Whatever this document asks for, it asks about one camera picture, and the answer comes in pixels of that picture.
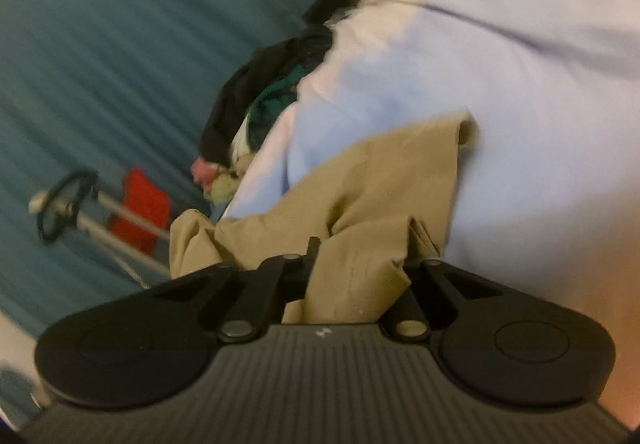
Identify yellow fluffy cloth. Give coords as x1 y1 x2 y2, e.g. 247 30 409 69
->
204 171 243 204

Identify red cloth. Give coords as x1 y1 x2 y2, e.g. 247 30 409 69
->
107 167 173 255

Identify white garment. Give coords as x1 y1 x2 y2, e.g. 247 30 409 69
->
230 118 252 166

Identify garment steamer stand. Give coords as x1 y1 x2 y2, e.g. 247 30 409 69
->
28 169 173 287

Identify blue curtain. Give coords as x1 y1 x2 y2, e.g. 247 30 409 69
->
0 0 361 340

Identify pastel tie-dye duvet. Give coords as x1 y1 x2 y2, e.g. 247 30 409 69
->
227 0 640 425

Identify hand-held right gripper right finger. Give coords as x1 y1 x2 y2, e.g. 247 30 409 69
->
380 259 503 342

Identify black garment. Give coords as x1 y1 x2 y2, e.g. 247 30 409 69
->
200 24 333 162

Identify pink garment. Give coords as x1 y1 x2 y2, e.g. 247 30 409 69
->
191 157 222 190

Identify tan pants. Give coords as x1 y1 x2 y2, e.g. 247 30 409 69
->
169 117 478 325

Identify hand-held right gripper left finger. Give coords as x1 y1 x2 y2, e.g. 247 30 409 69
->
150 237 321 344

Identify green garment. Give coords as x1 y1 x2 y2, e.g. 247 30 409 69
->
247 64 316 145

